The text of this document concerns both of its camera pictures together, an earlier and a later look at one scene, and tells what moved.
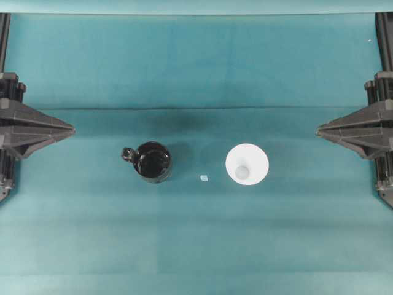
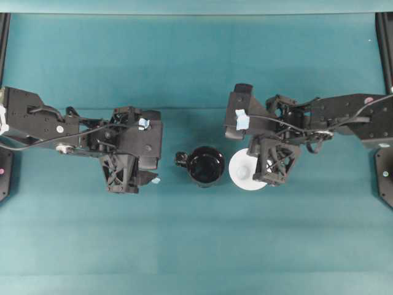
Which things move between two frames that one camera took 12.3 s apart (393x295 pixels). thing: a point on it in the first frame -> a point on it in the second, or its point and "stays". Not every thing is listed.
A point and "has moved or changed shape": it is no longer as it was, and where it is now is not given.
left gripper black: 23,129 -> 140,133
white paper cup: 247,164 has moved or changed shape
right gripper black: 368,129 -> 245,113
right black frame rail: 384,23 stays
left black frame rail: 5,20 stays
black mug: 151,160 has moved or changed shape
